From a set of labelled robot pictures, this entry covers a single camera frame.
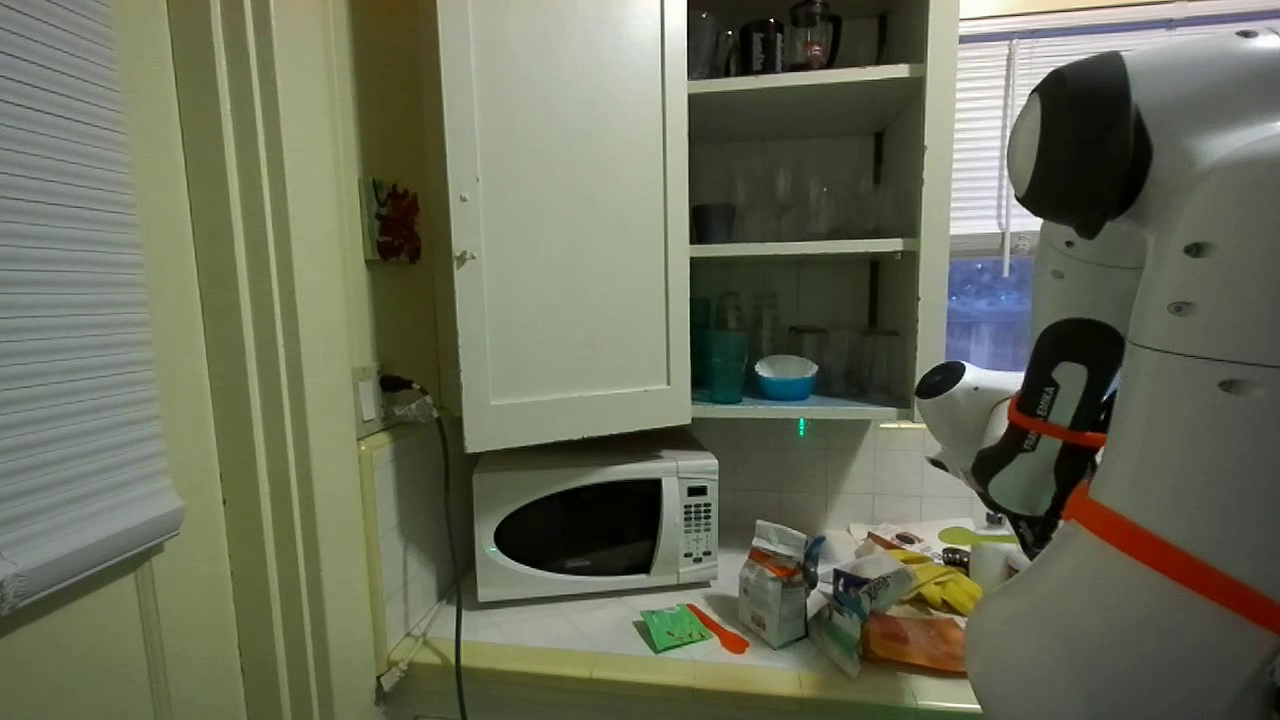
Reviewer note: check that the teal tumbler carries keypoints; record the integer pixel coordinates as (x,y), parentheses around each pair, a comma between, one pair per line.
(723,362)

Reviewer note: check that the orange snack bag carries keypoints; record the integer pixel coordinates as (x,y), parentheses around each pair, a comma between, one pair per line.
(913,640)

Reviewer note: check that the clear drinking glass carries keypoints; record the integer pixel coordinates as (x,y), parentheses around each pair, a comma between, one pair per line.
(880,365)

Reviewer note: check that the white orange paper bag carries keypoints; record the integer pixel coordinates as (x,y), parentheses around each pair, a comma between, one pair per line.
(774,585)

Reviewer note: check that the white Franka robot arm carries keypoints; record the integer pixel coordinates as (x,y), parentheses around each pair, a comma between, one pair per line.
(1186,267)

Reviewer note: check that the white microwave oven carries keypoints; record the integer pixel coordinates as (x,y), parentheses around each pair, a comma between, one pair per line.
(534,475)

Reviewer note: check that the white door window blind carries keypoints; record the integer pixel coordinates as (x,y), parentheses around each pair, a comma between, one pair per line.
(64,267)

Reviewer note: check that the glass jar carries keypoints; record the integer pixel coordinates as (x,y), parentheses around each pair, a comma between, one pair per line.
(709,40)

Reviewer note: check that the white blue carton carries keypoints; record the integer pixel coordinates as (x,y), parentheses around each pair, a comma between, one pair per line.
(854,600)

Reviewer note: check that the white kitchen window blind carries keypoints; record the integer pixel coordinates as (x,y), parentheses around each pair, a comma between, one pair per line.
(987,133)

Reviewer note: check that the blue bowl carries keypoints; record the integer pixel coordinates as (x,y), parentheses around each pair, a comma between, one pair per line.
(787,380)

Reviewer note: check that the wall outlet with plug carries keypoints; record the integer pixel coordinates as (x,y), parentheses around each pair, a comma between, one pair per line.
(392,401)

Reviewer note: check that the dark glass cup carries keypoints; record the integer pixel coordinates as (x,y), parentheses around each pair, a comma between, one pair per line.
(712,226)

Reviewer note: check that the white open upper cabinet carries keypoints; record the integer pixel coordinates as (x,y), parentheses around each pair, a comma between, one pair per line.
(801,249)

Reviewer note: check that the red wall decoration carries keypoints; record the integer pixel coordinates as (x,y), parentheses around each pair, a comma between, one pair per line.
(399,223)

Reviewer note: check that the green sponge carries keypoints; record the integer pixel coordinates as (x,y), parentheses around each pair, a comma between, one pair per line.
(670,628)

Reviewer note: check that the dark canister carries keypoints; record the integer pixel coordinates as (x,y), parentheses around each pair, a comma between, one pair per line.
(762,45)

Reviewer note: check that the window pane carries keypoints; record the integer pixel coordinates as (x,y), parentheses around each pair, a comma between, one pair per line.
(987,314)

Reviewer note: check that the white upper cabinet door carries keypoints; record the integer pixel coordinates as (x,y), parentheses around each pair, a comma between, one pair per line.
(562,214)

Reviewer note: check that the orange spatula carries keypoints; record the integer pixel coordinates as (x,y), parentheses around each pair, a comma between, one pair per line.
(723,628)

